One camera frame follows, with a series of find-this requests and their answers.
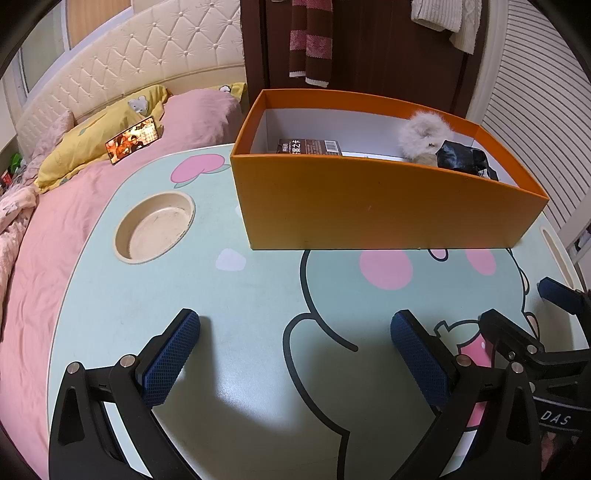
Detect grey furry pompom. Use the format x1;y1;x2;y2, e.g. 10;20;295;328
398;111;458;166

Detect pink fuzzy blanket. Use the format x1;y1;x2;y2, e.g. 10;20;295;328
0;111;75;324

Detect brown card box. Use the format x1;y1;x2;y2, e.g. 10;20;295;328
276;138;343;158

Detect white slatted blinds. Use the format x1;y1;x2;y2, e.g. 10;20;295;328
466;0;591;259

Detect dark brown door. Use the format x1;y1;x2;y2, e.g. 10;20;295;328
240;0;495;125

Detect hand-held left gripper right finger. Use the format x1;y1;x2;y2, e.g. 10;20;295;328
390;310;541;480

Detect window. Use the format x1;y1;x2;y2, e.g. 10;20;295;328
18;0;72;93

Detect cream tufted headboard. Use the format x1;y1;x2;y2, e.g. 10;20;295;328
16;0;242;153

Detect white knitted sweater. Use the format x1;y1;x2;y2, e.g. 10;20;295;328
410;0;482;54

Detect brown pink striped scarf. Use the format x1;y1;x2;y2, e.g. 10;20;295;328
288;0;334;88

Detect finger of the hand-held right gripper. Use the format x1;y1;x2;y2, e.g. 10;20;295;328
480;310;546;370
538;277;591;319

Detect pink pillow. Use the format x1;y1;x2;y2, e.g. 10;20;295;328
159;88;243;155

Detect orange cardboard box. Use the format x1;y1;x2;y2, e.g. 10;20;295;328
231;89;549;251

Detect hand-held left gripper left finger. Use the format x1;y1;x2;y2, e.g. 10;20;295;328
48;308;201;480

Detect large yellow pillow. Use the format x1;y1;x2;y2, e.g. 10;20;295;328
34;85;169;193

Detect smartphone with lit screen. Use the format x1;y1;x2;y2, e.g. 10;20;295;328
105;116;162;165

